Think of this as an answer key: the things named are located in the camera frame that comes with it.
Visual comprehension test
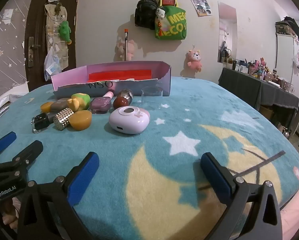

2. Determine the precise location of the lavender round compact device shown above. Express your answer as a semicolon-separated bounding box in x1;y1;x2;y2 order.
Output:
109;106;150;135

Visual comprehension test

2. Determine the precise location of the green plush toy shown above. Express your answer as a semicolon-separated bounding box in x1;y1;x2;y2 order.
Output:
59;21;72;44

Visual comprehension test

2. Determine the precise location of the large amber round jar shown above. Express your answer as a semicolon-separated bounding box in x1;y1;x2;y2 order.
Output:
70;110;92;131

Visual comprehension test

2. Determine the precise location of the table with dark grey cloth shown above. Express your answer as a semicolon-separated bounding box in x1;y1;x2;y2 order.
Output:
218;67;299;130

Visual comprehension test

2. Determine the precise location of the green tote bag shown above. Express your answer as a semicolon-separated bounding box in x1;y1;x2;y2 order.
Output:
154;5;187;41

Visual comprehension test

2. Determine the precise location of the orange tipped mop pole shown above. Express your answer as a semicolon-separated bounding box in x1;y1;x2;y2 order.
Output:
124;28;129;62

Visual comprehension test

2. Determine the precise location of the beige hanging organizer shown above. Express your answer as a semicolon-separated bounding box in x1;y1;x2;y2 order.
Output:
44;1;70;80

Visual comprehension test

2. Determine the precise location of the white plastic sheet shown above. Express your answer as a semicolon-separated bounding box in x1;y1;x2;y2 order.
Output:
0;80;29;110

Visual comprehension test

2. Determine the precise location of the pink cardboard box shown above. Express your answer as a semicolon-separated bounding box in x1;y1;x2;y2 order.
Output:
51;61;172;99

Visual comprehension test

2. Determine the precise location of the white cabinet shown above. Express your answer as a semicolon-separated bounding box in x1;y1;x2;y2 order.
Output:
276;21;299;85

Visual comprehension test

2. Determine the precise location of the yellow green toy figure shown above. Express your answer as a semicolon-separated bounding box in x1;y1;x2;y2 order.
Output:
67;93;91;112

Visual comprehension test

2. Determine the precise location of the clear plastic bag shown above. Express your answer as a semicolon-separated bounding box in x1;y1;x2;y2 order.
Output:
44;47;62;82

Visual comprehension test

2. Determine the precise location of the metal door handle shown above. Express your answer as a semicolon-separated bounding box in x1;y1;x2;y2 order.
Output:
28;37;41;68

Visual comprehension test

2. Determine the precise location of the brown cardboard box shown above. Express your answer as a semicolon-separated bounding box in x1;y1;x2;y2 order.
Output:
259;105;275;120

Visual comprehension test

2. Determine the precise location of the glitter bottle with red cap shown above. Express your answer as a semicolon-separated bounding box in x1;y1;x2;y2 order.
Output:
113;89;134;110

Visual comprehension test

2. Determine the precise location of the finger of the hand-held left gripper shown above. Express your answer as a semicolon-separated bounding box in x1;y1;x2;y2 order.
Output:
0;131;17;165
0;140;44;180

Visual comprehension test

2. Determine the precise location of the pink horned plush toy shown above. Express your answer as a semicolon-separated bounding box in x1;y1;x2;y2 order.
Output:
186;50;203;72

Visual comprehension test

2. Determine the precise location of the row of cosmetic bottles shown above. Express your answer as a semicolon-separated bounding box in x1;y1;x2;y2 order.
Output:
222;57;296;93

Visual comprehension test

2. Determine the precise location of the pale pink plush toy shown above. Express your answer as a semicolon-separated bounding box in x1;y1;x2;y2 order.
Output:
116;36;136;61

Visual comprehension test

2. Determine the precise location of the dark brown door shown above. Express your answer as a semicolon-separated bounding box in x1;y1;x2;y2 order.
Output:
25;0;82;92

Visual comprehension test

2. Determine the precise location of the blue star moon blanket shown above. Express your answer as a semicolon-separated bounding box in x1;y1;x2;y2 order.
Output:
0;76;299;240

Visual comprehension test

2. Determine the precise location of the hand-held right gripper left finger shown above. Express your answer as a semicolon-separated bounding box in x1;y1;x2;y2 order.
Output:
17;151;100;240

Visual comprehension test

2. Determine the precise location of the photo wall poster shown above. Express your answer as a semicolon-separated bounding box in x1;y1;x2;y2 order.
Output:
189;0;212;17

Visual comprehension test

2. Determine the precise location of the clear glass cup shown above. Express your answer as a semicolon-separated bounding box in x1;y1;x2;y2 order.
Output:
141;86;163;110

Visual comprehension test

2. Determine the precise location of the purple nail polish bottle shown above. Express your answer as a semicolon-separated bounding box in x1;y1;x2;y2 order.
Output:
90;91;114;115

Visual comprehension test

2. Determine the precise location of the black nail polish bottle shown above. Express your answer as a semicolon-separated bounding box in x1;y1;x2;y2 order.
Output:
31;112;57;134

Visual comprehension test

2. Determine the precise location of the grey rounded case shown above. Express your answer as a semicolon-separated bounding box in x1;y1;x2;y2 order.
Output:
51;98;74;112

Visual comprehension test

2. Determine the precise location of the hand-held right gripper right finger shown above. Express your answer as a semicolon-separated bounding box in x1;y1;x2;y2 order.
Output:
200;152;282;240

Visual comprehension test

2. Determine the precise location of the black bag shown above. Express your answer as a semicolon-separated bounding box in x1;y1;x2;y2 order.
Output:
276;16;299;37

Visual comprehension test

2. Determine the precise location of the small amber round jar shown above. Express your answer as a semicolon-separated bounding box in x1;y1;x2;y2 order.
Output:
40;102;55;113

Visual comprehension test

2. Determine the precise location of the black backpack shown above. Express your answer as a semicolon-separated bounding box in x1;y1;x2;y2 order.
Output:
135;0;158;28

